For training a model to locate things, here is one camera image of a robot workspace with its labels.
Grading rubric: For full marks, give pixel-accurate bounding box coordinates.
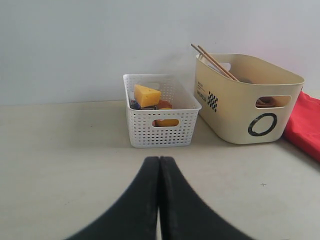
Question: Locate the brown wooden plate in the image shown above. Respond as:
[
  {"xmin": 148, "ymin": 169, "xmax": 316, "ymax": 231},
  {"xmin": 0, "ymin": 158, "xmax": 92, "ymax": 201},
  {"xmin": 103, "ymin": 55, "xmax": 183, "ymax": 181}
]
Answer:
[{"xmin": 255, "ymin": 96, "xmax": 276, "ymax": 108}]

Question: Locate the white perforated plastic basket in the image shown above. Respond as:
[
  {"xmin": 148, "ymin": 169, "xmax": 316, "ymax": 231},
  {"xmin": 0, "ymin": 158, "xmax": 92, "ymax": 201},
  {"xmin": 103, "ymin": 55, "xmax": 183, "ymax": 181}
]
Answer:
[{"xmin": 123, "ymin": 74, "xmax": 202, "ymax": 148}]

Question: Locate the red table cloth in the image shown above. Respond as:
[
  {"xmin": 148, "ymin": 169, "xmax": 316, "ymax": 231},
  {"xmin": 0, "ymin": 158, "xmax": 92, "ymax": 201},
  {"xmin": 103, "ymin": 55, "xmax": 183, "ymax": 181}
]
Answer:
[{"xmin": 283, "ymin": 91, "xmax": 320, "ymax": 162}]

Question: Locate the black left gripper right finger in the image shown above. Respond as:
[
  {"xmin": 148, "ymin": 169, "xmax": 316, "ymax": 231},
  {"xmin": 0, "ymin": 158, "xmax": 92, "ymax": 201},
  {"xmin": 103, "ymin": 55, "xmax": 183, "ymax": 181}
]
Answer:
[{"xmin": 159, "ymin": 156, "xmax": 252, "ymax": 240}]

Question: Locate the yellow cheese wedge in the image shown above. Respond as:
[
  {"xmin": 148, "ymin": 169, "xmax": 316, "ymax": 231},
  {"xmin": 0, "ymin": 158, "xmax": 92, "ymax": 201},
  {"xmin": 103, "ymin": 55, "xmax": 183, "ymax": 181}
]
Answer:
[{"xmin": 134, "ymin": 84, "xmax": 162, "ymax": 108}]

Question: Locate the brown wooden chopstick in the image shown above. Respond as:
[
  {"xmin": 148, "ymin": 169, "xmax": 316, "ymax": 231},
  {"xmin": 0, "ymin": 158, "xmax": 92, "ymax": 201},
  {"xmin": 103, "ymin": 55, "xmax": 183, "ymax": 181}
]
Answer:
[{"xmin": 190, "ymin": 43, "xmax": 238, "ymax": 82}]

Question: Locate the cream plastic bin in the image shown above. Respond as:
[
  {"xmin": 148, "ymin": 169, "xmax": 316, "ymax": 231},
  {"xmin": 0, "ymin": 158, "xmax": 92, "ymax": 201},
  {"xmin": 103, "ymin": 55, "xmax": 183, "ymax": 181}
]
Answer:
[{"xmin": 194, "ymin": 53, "xmax": 305, "ymax": 145}]

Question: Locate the white blue packet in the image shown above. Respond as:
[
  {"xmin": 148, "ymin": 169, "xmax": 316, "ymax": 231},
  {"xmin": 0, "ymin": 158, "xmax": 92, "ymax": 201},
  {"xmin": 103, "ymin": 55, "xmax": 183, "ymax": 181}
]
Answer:
[{"xmin": 129, "ymin": 100, "xmax": 157, "ymax": 110}]

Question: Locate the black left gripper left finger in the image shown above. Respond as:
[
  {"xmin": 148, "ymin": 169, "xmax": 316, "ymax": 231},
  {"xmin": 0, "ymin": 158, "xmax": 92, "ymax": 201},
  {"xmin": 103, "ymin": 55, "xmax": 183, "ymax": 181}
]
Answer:
[{"xmin": 68, "ymin": 156, "xmax": 160, "ymax": 240}]

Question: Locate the light wooden chopstick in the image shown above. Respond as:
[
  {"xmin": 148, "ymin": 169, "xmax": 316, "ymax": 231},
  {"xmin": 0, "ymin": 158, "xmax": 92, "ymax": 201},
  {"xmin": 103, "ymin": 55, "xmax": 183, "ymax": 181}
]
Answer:
[{"xmin": 197, "ymin": 45, "xmax": 239, "ymax": 82}]

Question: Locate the yellow lemon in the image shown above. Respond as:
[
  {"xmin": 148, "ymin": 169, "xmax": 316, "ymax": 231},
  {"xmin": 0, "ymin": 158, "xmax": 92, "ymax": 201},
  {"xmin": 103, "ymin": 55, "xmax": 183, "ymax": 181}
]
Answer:
[{"xmin": 152, "ymin": 119, "xmax": 179, "ymax": 127}]

